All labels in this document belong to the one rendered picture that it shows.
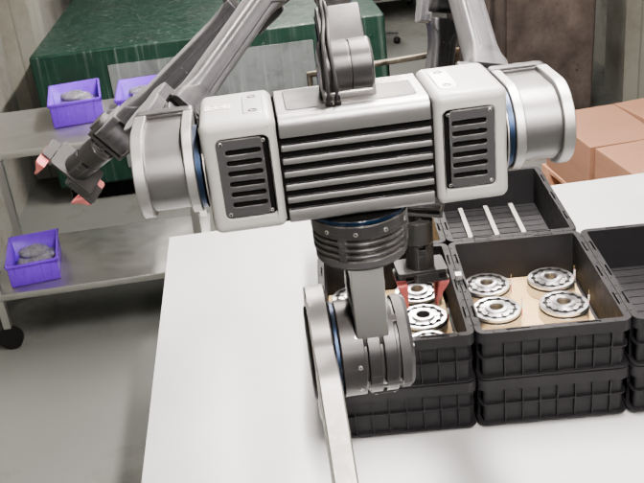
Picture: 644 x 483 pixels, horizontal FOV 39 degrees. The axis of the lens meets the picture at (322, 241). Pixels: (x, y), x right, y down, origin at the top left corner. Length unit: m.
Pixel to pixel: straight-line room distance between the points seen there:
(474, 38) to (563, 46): 3.85
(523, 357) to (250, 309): 0.83
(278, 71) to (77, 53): 1.03
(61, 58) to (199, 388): 3.07
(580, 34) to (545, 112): 4.18
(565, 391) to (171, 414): 0.84
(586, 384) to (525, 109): 0.80
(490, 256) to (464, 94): 0.99
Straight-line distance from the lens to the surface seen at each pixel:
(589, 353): 1.87
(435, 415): 1.89
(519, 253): 2.15
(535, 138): 1.25
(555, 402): 1.92
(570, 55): 5.43
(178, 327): 2.38
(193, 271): 2.64
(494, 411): 1.90
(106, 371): 3.61
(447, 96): 1.18
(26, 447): 3.34
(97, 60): 4.92
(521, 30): 5.25
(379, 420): 1.88
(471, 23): 1.59
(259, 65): 4.88
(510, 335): 1.79
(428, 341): 1.77
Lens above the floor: 1.88
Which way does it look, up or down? 26 degrees down
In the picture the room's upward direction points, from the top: 6 degrees counter-clockwise
